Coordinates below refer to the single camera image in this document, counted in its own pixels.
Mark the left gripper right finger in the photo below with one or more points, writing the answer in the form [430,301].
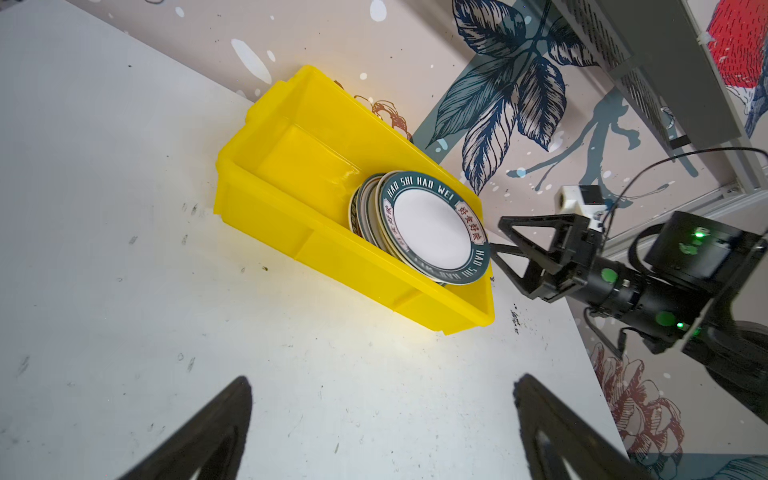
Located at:
[559,444]

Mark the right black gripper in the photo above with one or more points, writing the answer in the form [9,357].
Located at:
[594,276]

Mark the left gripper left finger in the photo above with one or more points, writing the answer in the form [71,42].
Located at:
[209,446]

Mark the dark lettered rim white plate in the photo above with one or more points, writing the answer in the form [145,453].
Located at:
[430,227]

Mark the medium green rimmed white plate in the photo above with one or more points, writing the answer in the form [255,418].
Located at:
[362,214]

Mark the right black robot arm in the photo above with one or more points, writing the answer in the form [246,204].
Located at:
[681,292]

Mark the yellow plastic bin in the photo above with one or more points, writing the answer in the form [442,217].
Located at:
[287,178]

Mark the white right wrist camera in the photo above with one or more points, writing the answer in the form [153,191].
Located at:
[583,200]

